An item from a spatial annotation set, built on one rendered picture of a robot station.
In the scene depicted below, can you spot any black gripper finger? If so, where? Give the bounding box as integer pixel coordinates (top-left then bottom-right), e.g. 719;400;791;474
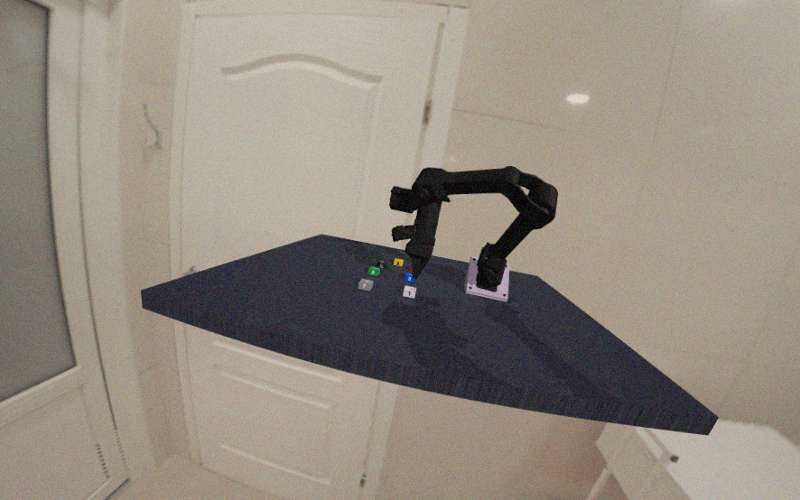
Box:
408;254;431;279

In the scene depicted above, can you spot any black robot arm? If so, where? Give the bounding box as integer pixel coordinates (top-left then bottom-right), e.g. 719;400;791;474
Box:
389;166;558;292

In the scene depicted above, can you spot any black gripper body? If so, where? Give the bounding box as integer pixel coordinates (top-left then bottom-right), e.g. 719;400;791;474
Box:
405;215;439;257

